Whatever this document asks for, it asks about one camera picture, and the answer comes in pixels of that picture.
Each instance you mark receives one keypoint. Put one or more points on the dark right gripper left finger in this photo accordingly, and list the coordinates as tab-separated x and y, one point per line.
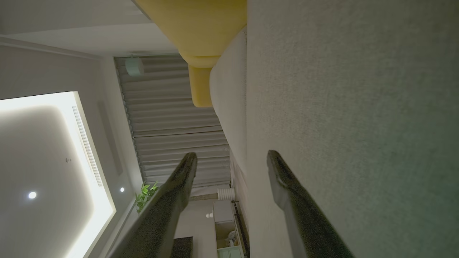
161	218

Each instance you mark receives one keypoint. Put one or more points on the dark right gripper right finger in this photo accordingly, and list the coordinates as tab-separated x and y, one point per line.
304	218

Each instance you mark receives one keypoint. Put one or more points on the green leafy plant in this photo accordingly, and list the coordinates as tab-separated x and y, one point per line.
144	196

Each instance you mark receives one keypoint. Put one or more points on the dark speckled panel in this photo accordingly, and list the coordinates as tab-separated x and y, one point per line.
183	248

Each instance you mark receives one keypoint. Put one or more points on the white cabinet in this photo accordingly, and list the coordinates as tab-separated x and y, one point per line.
224	215

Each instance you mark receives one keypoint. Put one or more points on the white ribbed cylinder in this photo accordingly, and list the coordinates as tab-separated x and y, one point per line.
226	194

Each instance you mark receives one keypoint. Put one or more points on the grey pleated curtain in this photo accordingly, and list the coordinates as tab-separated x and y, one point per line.
172	118

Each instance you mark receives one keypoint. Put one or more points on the large grey sofa seat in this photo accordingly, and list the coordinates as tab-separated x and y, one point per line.
358	125

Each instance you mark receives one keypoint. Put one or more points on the large round ceiling spotlight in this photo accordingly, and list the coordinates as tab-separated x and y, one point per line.
32	195

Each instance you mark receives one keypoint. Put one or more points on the white round ceiling device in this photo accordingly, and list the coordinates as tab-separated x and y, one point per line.
134	66

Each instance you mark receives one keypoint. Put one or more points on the yellow sofa cushion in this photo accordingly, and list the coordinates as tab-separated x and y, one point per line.
197	28

